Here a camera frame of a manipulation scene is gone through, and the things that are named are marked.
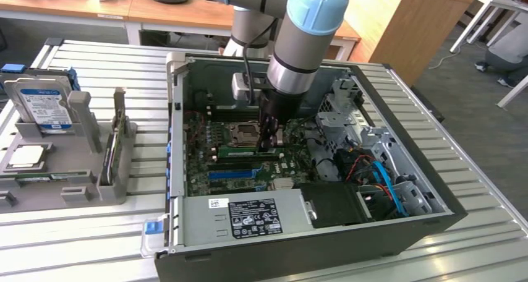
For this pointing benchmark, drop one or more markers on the grey power supply unit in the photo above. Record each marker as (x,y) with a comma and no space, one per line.
(202,220)

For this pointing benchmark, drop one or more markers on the wooden cabinet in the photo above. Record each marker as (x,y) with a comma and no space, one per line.
(397,25)

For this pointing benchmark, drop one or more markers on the green motherboard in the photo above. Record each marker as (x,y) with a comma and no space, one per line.
(198,158)

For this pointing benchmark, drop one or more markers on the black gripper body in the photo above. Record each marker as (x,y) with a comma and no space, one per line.
(285,104)

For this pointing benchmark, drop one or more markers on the blue expansion slot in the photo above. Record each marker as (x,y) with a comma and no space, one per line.
(229,174)

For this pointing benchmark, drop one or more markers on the hard disk with blue label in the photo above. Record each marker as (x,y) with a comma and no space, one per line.
(39,102)

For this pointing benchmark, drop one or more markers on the silver metal disk bay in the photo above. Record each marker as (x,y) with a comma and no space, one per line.
(371,136)

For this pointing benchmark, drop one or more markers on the wooden desk with white frame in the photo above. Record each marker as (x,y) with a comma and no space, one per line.
(165,13)

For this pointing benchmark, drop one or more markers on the seated person in grey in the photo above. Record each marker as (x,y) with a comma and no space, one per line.
(507,50)

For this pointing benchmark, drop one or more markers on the grey parts rack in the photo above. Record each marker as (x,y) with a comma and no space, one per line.
(83,158)

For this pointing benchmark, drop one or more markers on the white table leg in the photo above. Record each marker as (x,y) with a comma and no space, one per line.
(514,90)

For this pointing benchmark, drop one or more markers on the CPU socket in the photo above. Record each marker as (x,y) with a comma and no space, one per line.
(243,133)

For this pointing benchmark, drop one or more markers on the black expansion slot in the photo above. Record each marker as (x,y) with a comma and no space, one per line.
(229,186)

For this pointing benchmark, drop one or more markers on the blue disk caddy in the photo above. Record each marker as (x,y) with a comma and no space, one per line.
(74,76)

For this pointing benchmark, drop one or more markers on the black open PC case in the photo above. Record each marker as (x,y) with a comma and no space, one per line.
(289,257)

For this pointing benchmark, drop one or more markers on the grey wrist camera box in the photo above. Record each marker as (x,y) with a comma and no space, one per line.
(241,85)

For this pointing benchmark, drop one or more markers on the black RAM slot bank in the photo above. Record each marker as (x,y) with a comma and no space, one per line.
(231,112)

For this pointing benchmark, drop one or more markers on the green RAM stick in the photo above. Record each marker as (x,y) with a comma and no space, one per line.
(235,153)
(38,178)

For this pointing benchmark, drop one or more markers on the silver blue Universal Robots arm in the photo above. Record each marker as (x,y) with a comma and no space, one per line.
(306,31)

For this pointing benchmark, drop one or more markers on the white table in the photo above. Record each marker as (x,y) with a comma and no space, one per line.
(487,3)

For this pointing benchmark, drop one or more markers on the clear case latch blue tab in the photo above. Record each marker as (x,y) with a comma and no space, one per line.
(153,228)

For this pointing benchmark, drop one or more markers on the silver chipset heat sink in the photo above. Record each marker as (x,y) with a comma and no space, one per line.
(285,184)

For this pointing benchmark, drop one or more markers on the graphics card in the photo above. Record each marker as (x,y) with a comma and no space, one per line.
(115,146)

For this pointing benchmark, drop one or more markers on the silver CPU chip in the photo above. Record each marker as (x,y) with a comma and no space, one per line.
(27,156)

